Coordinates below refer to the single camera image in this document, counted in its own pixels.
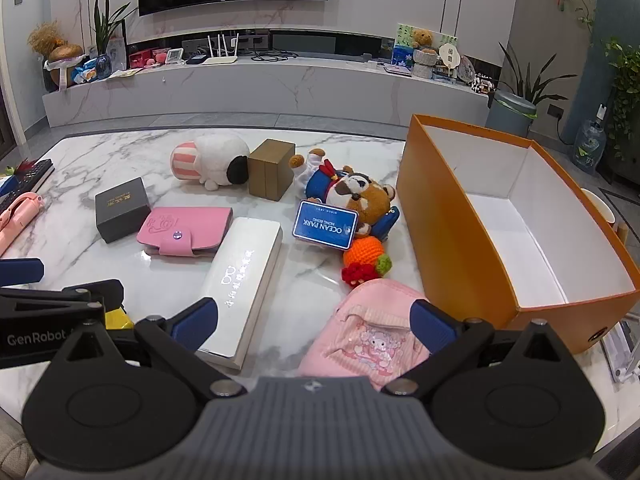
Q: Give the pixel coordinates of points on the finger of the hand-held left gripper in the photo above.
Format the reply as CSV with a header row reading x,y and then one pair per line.
x,y
20,271
107,295

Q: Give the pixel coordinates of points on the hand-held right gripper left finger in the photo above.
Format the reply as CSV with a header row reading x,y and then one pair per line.
x,y
195,322

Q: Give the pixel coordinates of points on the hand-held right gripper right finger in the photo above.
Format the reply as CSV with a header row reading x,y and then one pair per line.
x,y
430,322

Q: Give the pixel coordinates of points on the long white case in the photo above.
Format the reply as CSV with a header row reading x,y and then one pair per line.
x,y
240,270

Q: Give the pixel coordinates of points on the pink plush pouch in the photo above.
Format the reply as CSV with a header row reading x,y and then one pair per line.
x,y
350,310

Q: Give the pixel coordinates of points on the orange storage box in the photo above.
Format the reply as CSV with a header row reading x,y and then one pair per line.
x,y
450,240

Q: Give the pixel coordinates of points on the small black box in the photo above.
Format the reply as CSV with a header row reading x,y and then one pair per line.
x,y
120,210

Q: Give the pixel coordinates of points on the crocheted orange toy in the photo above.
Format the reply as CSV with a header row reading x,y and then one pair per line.
x,y
362,255

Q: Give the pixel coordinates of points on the pink notebook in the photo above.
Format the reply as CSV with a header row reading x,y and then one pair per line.
x,y
190,225

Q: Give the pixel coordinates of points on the red panda plush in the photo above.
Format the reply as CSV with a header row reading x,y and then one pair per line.
x,y
370,195

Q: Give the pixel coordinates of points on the small blue box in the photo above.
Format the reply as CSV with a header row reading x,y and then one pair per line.
x,y
325,225

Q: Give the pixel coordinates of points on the white sheep plush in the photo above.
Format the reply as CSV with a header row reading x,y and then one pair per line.
x,y
215,155

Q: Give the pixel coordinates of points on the brown cardboard box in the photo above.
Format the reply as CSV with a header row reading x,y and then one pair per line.
x,y
270,170

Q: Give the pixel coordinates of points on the yellow object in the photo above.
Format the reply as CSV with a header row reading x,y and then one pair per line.
x,y
120,319

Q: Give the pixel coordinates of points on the pink folding stand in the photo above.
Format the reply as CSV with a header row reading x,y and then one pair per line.
x,y
17,217

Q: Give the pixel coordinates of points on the red green feather toy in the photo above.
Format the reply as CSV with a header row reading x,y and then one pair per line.
x,y
20,167

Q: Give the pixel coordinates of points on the silver metal stand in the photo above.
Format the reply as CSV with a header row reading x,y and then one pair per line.
x,y
625,355

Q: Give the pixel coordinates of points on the blue snack packet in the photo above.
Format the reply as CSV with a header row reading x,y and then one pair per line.
x,y
82,71

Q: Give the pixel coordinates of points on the golden gourd ornament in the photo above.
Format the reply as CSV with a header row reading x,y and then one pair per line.
x,y
65,55

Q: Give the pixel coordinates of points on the grey pedal trash can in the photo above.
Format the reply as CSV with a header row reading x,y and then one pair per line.
x,y
507,115

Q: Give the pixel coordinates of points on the dried pampas bunch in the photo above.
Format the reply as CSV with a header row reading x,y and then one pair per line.
x,y
45,37

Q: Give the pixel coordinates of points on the blue water jug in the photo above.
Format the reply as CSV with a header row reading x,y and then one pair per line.
x,y
589,145

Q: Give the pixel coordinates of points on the pink boxes on console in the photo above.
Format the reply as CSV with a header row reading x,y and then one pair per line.
x,y
145,57

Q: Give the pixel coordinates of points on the black white checkered ornament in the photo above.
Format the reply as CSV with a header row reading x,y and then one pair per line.
x,y
483,84

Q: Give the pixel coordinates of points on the small white desk clock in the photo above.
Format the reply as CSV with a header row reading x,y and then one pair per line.
x,y
176,55

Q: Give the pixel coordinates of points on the grey marble television console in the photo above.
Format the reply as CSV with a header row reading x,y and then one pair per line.
x,y
275,85

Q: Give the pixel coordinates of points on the decorative plate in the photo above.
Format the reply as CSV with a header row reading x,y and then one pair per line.
x,y
466,69

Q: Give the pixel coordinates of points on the white woven basket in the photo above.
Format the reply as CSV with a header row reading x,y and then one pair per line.
x,y
424,65

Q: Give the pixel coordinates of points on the green leafy plant in vase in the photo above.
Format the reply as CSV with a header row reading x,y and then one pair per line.
x,y
105,25

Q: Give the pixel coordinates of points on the white router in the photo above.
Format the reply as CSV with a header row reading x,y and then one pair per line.
x,y
220,59

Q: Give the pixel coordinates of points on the long-leaf floor plant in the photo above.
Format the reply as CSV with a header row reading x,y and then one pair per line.
x,y
530,80

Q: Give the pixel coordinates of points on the round white paddle fan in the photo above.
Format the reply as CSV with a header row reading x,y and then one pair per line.
x,y
448,54

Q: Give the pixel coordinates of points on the green picture card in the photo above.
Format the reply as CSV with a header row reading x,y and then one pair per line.
x,y
402,45

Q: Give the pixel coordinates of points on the brown teddy bear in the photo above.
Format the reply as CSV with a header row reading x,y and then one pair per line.
x,y
423,39

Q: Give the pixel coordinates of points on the climbing green plant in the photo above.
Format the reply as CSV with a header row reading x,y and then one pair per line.
x,y
625,90

